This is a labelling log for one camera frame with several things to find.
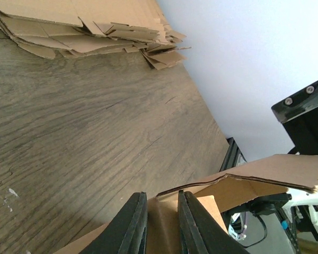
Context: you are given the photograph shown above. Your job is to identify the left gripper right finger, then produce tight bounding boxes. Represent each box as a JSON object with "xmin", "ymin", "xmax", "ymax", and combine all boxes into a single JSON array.
[{"xmin": 178, "ymin": 190, "xmax": 248, "ymax": 254}]

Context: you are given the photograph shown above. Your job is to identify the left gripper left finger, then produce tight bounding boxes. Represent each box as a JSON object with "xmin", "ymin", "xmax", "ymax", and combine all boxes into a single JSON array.
[{"xmin": 81, "ymin": 192, "xmax": 148, "ymax": 254}]

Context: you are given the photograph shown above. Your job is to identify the cardboard box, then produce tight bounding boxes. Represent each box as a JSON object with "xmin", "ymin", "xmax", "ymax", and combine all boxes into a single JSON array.
[{"xmin": 52, "ymin": 153, "xmax": 318, "ymax": 254}]

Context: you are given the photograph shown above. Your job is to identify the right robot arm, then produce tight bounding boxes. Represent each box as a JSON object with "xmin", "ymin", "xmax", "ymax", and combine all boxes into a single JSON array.
[{"xmin": 236, "ymin": 81, "xmax": 318, "ymax": 241}]

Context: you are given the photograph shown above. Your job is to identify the stack of flat cardboard sheets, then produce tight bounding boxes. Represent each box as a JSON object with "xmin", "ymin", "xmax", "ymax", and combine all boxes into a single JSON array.
[{"xmin": 0, "ymin": 1, "xmax": 184, "ymax": 70}]

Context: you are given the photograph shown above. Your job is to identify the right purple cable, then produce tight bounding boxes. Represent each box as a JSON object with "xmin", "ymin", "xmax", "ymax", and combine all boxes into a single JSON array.
[{"xmin": 239, "ymin": 211, "xmax": 250, "ymax": 239}]

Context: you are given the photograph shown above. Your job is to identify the black aluminium frame rail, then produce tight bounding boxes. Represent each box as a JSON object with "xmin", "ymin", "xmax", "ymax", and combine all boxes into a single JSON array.
[{"xmin": 219, "ymin": 138, "xmax": 247, "ymax": 171}]

